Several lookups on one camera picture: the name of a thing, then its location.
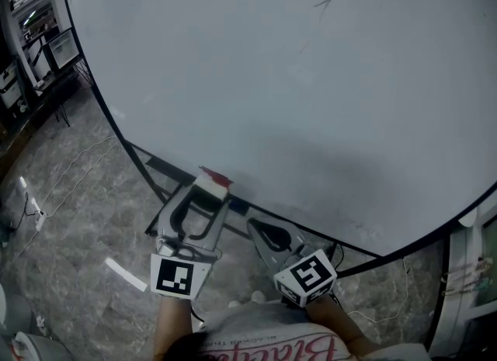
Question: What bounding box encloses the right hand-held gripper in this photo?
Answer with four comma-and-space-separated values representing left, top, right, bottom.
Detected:
246, 217, 339, 309

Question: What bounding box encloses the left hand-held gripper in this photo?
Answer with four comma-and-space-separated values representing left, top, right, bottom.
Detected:
150, 183, 232, 300

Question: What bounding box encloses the red white whiteboard eraser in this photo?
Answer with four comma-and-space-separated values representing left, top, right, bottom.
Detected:
193, 165, 237, 203

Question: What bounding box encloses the person's right forearm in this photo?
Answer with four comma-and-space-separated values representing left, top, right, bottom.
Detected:
305, 294, 384, 357

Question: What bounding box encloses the person's left forearm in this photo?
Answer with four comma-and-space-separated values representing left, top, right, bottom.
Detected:
154, 295, 194, 361

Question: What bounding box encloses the person's light grey shirt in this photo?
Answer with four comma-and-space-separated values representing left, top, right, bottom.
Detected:
193, 300, 430, 361

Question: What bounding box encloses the white power strip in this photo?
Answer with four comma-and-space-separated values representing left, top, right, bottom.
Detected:
33, 207, 48, 233

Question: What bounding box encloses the black metal table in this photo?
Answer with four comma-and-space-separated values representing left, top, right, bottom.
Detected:
22, 67, 93, 128

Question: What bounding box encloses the white grey equipment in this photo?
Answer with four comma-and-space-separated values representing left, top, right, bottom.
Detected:
0, 282, 75, 361

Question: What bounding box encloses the glass display case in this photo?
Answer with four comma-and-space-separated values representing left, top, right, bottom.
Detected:
45, 27, 82, 71

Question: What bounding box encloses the white printer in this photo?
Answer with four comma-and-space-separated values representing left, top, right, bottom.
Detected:
0, 61, 23, 109

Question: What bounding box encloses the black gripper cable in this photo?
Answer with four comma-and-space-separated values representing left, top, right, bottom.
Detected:
189, 299, 206, 325

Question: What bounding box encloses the white floor cable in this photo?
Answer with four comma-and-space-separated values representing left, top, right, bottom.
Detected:
14, 135, 122, 262

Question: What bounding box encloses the thin white cable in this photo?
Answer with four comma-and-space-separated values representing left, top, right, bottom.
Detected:
346, 257, 413, 325

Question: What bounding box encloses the white whiteboard with black frame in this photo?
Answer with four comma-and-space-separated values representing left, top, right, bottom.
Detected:
57, 0, 497, 279

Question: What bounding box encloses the black floor cable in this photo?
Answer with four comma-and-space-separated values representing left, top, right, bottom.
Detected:
7, 191, 43, 232

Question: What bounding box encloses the white cabinet frame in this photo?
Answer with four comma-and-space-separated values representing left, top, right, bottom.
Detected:
424, 200, 497, 361

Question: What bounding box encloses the bundle of pale wires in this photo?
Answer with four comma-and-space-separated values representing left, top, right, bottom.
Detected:
441, 257, 495, 297

